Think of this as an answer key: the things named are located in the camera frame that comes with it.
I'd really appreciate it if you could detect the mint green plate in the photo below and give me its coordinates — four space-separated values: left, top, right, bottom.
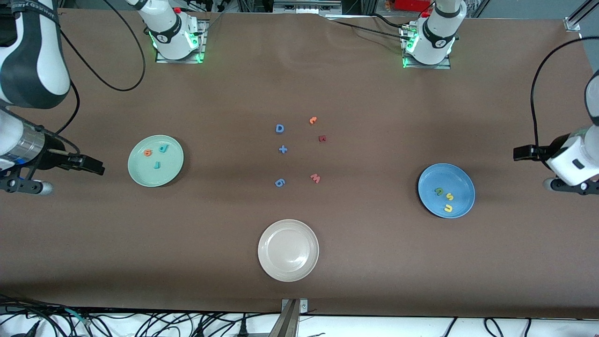
127 135 184 188

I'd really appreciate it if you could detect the blue plate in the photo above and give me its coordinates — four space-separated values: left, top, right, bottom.
418 163 476 219

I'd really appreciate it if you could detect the aluminium corner profile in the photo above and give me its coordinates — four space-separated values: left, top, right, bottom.
564 0 599 31

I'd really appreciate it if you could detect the brown table cover sheet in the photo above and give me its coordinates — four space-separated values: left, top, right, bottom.
0 8 599 320

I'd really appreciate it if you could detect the red box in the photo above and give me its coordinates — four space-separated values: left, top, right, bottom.
394 0 433 12

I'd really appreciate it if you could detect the beige plate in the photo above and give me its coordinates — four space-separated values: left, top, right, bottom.
257 219 320 282

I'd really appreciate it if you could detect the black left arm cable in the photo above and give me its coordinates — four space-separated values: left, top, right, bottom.
530 37 599 148

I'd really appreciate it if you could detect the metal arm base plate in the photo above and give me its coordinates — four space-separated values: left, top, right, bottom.
399 23 451 70
155 19 209 64

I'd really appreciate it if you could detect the teal floor cable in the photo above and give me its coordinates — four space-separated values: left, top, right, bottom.
65 308 92 326

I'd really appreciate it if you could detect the black base power cable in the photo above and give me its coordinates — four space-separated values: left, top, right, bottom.
328 19 408 39

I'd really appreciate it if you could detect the metal table edge bracket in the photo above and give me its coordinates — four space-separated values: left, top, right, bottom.
268 298 309 337

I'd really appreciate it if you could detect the aluminium frame profile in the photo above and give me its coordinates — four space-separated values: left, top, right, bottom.
273 0 343 15

